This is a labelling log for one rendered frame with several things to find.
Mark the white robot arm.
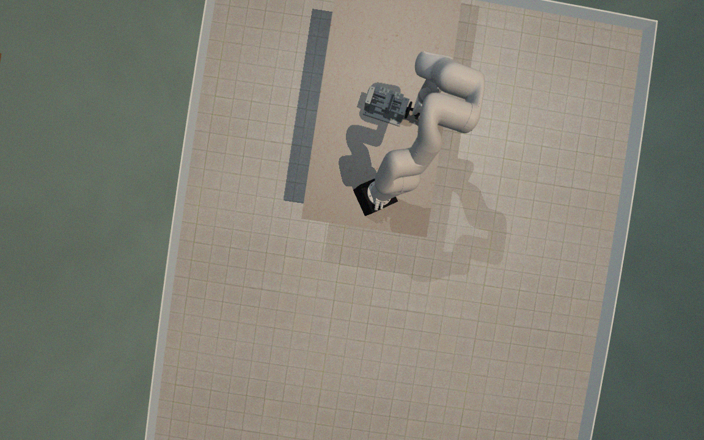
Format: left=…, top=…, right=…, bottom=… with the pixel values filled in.
left=367, top=51, right=485, bottom=211

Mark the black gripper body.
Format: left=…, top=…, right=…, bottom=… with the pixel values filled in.
left=412, top=99, right=422, bottom=115

